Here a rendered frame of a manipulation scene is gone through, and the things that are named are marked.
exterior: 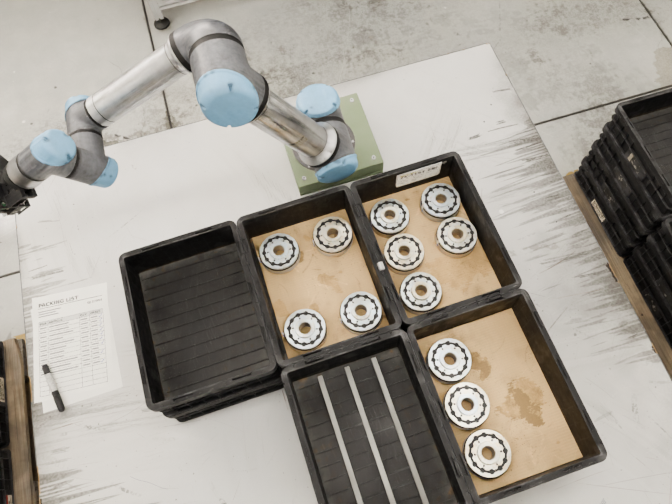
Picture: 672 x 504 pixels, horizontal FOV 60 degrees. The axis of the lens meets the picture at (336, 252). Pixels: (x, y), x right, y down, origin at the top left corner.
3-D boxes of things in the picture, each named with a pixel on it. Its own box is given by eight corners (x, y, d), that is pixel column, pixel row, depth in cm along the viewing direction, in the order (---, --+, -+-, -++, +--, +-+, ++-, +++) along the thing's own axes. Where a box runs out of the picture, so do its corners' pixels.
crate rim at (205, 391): (120, 258, 144) (116, 254, 142) (236, 222, 147) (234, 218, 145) (150, 414, 129) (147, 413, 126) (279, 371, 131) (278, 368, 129)
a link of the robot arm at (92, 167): (117, 140, 137) (73, 124, 128) (123, 180, 133) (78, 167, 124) (97, 156, 140) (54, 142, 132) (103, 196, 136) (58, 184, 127)
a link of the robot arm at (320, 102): (335, 102, 166) (332, 71, 154) (348, 141, 161) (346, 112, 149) (295, 113, 166) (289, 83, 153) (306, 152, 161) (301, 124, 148)
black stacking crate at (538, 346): (402, 340, 143) (405, 327, 132) (512, 303, 145) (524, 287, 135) (466, 507, 127) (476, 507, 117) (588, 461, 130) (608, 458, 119)
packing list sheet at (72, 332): (25, 301, 163) (24, 300, 162) (106, 277, 165) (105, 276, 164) (35, 415, 150) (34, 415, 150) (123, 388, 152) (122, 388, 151)
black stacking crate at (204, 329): (135, 272, 153) (118, 256, 143) (243, 239, 156) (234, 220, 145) (165, 419, 138) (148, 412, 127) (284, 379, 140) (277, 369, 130)
